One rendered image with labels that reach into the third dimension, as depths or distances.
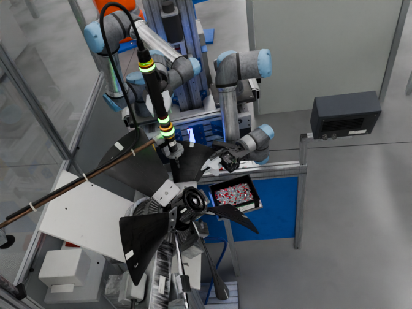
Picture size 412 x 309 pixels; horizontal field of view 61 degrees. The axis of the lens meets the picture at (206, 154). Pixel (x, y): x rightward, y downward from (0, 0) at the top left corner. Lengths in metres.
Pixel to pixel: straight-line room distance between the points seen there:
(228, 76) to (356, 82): 2.11
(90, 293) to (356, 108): 1.38
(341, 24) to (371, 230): 1.59
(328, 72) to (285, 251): 1.62
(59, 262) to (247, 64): 1.15
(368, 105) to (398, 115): 1.95
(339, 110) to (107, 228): 1.06
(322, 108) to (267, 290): 1.30
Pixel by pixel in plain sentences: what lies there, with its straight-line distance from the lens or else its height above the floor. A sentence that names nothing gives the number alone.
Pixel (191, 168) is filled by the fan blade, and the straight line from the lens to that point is 1.46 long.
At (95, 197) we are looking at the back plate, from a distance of 1.43.
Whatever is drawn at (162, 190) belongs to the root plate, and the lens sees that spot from 1.32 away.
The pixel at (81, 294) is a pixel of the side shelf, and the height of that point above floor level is 0.86.
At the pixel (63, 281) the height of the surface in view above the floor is 0.93.
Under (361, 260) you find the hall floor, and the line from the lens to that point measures 2.59.
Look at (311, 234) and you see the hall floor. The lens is 2.64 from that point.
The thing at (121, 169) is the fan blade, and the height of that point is 1.37.
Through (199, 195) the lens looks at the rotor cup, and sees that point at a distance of 1.35.
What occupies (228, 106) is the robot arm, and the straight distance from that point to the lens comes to 1.55.
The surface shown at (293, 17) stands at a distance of 3.00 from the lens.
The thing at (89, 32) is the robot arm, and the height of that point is 1.64.
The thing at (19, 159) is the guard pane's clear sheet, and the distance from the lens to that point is 1.71.
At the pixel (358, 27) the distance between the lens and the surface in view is 3.18.
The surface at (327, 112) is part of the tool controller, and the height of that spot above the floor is 1.23.
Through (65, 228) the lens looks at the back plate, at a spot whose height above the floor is 1.30.
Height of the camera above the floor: 2.26
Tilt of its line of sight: 45 degrees down
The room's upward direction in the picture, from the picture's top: 13 degrees counter-clockwise
